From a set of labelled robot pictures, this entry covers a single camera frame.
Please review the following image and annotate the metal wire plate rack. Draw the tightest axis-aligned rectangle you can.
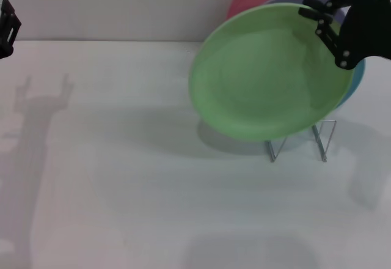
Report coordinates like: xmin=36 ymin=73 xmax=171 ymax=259
xmin=264 ymin=119 xmax=337 ymax=163

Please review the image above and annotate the blue round plate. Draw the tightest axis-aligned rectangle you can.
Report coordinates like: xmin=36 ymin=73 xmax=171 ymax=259
xmin=334 ymin=57 xmax=367 ymax=109

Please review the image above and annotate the green round plate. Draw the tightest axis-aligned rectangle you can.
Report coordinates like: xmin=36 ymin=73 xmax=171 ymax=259
xmin=188 ymin=2 xmax=357 ymax=144

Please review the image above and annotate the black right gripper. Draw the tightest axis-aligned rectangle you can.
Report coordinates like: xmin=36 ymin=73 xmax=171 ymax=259
xmin=298 ymin=0 xmax=391 ymax=70

